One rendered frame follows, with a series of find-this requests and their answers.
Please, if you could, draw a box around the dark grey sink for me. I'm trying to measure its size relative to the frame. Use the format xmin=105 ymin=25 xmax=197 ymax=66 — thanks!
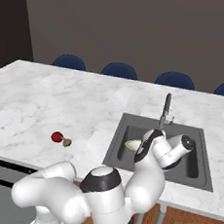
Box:
xmin=100 ymin=111 xmax=221 ymax=193

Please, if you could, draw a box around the pale cream bowl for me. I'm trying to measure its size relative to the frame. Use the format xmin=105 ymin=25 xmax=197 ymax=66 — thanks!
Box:
xmin=123 ymin=137 xmax=144 ymax=153

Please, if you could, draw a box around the beige garlic bulb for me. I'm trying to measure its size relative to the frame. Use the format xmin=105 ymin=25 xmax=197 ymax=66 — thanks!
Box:
xmin=61 ymin=137 xmax=73 ymax=149

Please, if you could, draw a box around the grey metal tap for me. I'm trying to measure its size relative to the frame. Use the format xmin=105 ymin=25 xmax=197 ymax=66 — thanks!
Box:
xmin=157 ymin=91 xmax=178 ymax=132

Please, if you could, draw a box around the grey cupboard handle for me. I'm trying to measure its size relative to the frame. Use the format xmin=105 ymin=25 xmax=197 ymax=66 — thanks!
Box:
xmin=134 ymin=210 xmax=145 ymax=224
xmin=152 ymin=203 xmax=168 ymax=224

